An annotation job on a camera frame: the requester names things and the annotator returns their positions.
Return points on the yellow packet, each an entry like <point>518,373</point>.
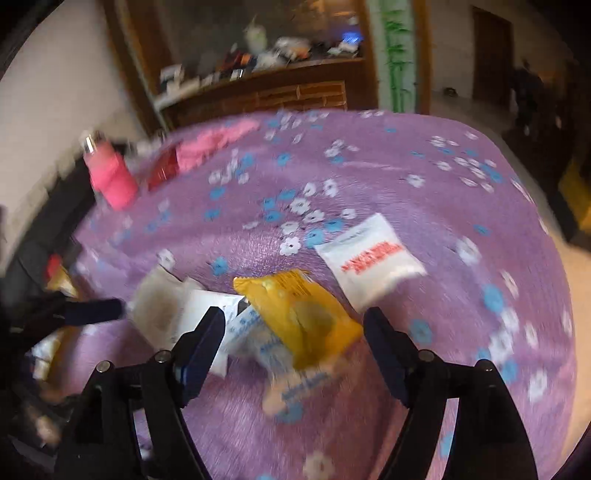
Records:
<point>304,314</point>

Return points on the bamboo wall panel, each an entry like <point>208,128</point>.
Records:
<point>397,55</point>

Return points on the white packet red print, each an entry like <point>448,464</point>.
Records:
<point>369,263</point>

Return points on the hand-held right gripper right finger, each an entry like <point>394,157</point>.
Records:
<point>392,367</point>

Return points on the dark hanging garment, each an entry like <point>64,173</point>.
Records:
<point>528,92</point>

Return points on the large white packet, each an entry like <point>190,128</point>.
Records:
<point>207,304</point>

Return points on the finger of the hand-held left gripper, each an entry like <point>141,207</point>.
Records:
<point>97,310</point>

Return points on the red satin pouch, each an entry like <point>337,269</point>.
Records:
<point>162,168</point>

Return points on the pink thermos bottle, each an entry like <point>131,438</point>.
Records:
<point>111,175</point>

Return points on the wooden door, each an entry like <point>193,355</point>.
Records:
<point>491,55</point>

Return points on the beige paper packet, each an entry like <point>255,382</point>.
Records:
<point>159,302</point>

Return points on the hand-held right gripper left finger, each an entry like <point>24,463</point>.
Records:
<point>194,367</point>

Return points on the white jug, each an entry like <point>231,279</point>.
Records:
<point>256,39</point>

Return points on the black bag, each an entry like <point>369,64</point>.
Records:
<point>37,221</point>

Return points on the pink cloth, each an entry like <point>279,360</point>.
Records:
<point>207,143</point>

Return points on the purple floral tablecloth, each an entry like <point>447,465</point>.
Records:
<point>392,175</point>

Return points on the wooden counter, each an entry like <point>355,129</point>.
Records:
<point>277,92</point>

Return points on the counter clutter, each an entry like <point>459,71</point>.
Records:
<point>277,55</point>

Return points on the white packet blue print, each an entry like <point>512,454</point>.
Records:
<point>251,337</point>

